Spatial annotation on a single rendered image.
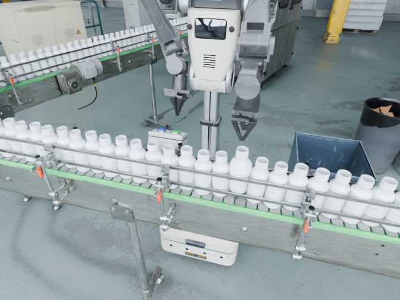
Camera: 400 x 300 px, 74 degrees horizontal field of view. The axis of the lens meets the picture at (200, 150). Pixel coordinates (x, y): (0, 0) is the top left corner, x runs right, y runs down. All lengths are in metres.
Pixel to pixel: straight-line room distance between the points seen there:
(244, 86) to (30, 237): 2.07
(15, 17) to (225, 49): 3.73
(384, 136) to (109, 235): 2.44
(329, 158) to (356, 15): 8.72
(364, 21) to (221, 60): 9.05
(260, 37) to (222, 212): 0.56
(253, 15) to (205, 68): 0.69
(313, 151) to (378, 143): 1.39
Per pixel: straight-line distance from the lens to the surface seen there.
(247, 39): 0.66
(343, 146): 1.53
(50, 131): 1.11
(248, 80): 0.61
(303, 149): 1.52
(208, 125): 1.49
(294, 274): 2.01
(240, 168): 0.82
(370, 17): 10.24
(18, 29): 4.68
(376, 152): 2.91
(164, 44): 1.02
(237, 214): 0.92
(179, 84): 1.00
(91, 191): 1.12
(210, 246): 1.76
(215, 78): 1.34
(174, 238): 1.81
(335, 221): 0.96
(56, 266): 2.15
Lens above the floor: 1.65
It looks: 35 degrees down
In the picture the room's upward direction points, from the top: 1 degrees clockwise
